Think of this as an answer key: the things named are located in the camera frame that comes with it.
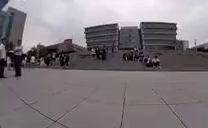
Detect group of people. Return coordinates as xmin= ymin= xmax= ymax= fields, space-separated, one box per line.
xmin=121 ymin=46 xmax=162 ymax=71
xmin=90 ymin=46 xmax=108 ymax=62
xmin=23 ymin=51 xmax=71 ymax=70

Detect grey paved plaza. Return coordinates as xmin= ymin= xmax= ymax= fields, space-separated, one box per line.
xmin=0 ymin=67 xmax=208 ymax=128

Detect large grey glass building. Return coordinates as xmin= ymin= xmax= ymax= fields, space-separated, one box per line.
xmin=83 ymin=21 xmax=178 ymax=52

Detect low brown building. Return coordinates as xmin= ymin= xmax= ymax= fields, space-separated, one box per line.
xmin=36 ymin=38 xmax=85 ymax=56

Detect wide grey stairs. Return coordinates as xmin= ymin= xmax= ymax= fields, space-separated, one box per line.
xmin=67 ymin=49 xmax=208 ymax=72

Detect small grey building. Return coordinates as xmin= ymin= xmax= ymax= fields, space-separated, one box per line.
xmin=176 ymin=39 xmax=190 ymax=52

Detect person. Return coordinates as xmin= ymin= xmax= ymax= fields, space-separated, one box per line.
xmin=0 ymin=37 xmax=8 ymax=79
xmin=12 ymin=39 xmax=24 ymax=78

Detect tall grey building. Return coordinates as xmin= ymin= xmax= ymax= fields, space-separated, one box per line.
xmin=0 ymin=0 xmax=28 ymax=48

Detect low pale building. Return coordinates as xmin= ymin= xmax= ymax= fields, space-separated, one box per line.
xmin=191 ymin=41 xmax=208 ymax=52

